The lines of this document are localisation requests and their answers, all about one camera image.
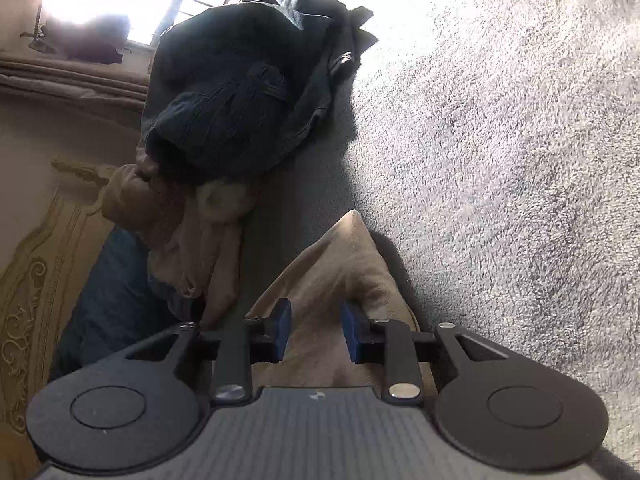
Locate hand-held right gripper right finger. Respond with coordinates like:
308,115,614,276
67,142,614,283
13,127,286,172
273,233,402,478
341,301,508,403

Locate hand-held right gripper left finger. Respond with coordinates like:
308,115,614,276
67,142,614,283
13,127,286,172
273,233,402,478
125,299,292,403

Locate beige pants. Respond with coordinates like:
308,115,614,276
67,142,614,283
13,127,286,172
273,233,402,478
247,209,436,391

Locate white garment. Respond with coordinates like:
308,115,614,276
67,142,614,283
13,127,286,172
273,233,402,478
147,195,247,328

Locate white fleece sleeve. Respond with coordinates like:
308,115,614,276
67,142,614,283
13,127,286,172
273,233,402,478
195,182,253,224

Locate blue quilt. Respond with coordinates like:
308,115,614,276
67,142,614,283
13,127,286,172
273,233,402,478
47,227,182,381

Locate cream hoodie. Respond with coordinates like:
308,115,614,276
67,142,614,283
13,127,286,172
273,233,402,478
102,152,168,241

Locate blue denim jeans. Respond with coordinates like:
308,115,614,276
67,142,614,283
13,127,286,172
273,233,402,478
140,0,378,186

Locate carved beige headboard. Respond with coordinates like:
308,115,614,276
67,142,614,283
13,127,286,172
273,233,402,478
0,157,121,436

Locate beige curtain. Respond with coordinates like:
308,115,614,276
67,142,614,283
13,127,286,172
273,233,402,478
0,50,151,117

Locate dark cloth bundle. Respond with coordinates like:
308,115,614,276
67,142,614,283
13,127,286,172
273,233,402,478
45,14,132,64

